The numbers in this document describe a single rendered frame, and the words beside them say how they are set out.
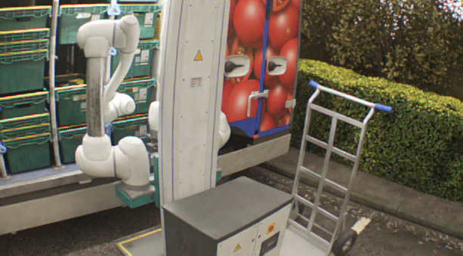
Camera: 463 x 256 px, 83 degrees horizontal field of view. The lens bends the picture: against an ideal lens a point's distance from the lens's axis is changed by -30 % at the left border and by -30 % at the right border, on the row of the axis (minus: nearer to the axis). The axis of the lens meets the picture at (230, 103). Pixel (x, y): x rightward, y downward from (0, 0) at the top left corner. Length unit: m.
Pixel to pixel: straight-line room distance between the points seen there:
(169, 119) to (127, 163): 0.31
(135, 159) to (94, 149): 0.22
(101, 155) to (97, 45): 0.51
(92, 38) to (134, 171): 0.66
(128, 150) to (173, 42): 0.53
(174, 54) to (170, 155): 0.45
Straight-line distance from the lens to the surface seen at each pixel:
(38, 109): 2.23
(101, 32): 1.59
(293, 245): 2.78
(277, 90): 3.36
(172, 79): 1.52
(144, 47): 2.47
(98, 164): 1.66
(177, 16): 1.49
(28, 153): 2.30
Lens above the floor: 1.65
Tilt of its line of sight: 14 degrees down
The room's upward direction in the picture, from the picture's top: 5 degrees clockwise
